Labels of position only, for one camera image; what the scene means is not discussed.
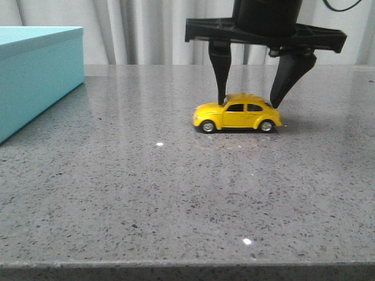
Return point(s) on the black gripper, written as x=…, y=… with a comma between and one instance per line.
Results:
x=268, y=23

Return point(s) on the yellow toy beetle car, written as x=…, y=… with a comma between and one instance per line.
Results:
x=239, y=111

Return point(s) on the light blue box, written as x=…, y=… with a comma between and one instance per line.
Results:
x=39, y=66

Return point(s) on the grey white curtain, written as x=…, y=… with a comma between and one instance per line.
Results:
x=153, y=32

